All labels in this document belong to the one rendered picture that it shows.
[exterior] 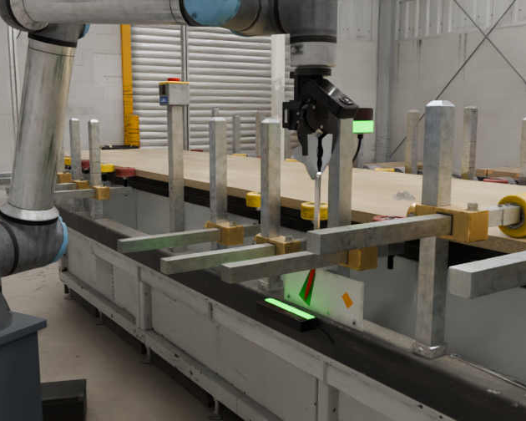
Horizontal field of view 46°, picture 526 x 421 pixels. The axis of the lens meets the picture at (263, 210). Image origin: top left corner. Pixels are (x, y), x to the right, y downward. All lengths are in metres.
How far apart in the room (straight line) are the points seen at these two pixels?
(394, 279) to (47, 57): 0.98
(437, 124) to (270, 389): 1.23
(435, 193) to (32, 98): 1.00
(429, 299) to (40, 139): 1.02
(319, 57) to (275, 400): 1.22
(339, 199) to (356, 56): 10.30
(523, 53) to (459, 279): 9.30
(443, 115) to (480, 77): 9.32
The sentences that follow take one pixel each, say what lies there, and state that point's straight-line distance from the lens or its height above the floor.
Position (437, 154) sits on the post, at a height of 1.06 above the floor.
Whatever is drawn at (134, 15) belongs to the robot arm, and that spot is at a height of 1.31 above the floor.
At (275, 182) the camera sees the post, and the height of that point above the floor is 0.97.
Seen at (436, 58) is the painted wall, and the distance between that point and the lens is 11.04.
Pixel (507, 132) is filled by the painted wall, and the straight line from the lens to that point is 10.03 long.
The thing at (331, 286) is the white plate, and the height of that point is 0.77.
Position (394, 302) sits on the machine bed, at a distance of 1.49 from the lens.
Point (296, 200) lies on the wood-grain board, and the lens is 1.65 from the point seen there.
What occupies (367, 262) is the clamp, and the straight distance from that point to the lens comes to 1.23.
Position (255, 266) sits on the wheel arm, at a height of 0.85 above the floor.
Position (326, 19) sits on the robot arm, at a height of 1.30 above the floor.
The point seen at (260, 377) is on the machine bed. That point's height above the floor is 0.27.
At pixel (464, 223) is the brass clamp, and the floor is 0.95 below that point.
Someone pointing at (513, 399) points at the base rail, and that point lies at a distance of 1.04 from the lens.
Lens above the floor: 1.12
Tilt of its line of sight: 9 degrees down
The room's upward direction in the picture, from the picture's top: straight up
